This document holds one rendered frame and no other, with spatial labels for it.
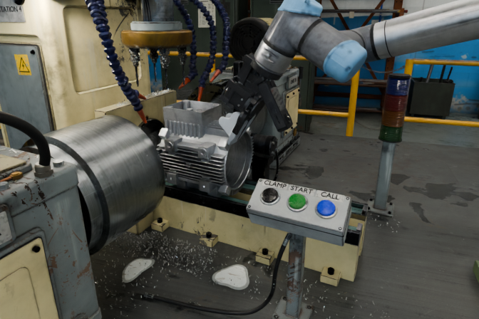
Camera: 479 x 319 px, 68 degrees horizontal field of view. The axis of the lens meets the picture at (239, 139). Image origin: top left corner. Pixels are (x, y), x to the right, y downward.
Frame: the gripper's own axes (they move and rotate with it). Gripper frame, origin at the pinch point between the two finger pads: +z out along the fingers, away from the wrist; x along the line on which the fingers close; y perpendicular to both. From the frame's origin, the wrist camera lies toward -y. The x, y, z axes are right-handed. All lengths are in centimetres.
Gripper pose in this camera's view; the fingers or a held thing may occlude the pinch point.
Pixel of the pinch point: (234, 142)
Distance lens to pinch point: 84.0
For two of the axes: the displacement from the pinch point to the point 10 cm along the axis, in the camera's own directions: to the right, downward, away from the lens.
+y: -7.8, -6.0, 1.9
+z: -4.5, 7.5, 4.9
